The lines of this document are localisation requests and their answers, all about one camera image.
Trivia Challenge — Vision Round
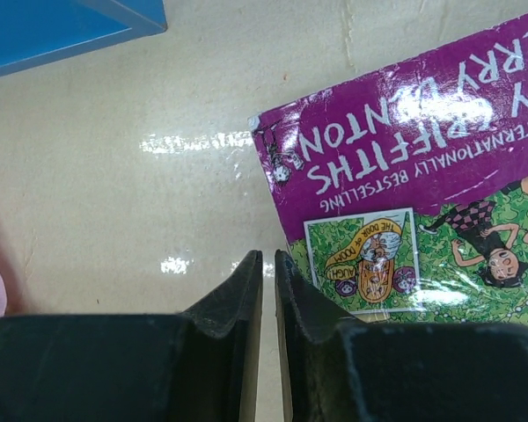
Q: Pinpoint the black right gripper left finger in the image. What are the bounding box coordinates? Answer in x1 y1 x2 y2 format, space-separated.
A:
0 251 263 421

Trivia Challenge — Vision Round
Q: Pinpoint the white purple lower book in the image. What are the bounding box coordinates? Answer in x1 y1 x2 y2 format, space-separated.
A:
249 13 528 326

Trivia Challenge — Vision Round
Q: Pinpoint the blue shelf with coloured boards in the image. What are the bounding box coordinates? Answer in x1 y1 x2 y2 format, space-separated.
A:
0 0 167 76

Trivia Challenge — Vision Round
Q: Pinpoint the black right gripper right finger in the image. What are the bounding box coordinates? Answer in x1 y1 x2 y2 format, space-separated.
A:
275 251 528 421

